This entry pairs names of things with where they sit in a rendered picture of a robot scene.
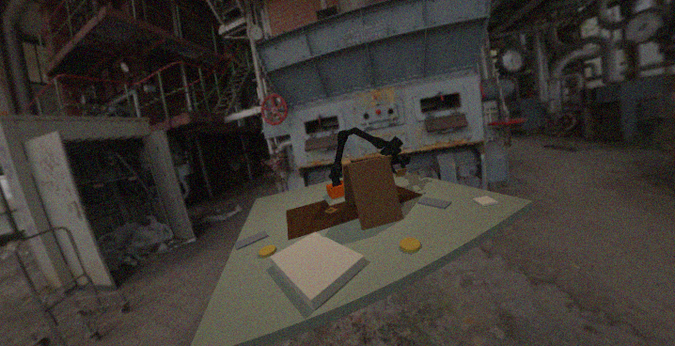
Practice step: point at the yellow flat disc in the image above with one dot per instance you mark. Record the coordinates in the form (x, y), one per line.
(267, 251)
(410, 245)

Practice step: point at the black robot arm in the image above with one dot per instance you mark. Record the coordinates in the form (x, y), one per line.
(378, 142)

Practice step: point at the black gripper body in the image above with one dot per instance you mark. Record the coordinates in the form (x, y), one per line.
(395, 160)

